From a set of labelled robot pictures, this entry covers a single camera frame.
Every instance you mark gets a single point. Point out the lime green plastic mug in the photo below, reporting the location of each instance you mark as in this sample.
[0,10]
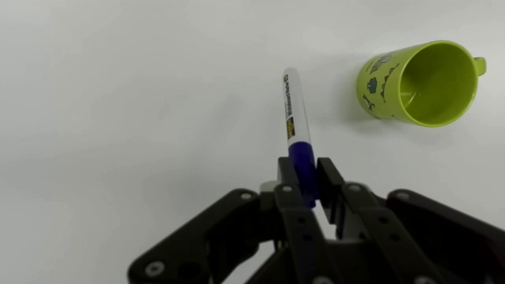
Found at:
[436,84]

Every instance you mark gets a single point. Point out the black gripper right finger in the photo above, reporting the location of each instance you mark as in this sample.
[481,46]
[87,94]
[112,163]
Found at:
[410,231]

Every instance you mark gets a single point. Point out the white marker blue cap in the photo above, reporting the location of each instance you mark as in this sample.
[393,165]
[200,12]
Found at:
[295,111]

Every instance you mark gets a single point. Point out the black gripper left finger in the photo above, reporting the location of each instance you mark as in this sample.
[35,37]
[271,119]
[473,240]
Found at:
[237,231]

